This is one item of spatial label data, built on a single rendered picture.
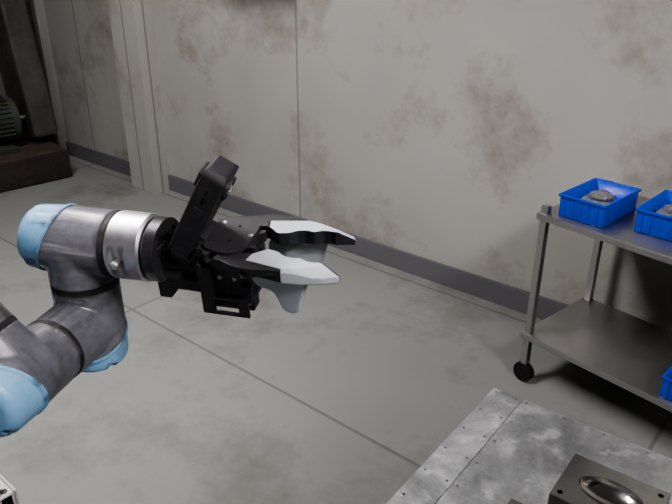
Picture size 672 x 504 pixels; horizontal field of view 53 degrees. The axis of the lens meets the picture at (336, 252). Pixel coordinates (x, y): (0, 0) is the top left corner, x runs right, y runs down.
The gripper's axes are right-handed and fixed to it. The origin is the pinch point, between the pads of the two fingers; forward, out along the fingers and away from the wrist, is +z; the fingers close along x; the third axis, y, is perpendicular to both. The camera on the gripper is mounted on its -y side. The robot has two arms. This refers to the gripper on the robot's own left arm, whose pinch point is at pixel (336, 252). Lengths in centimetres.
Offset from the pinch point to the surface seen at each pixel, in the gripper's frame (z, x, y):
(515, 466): 24, -39, 72
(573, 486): 34, -31, 64
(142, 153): -245, -357, 168
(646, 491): 46, -32, 65
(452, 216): -6, -261, 142
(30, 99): -351, -382, 141
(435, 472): 9, -34, 71
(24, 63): -354, -391, 115
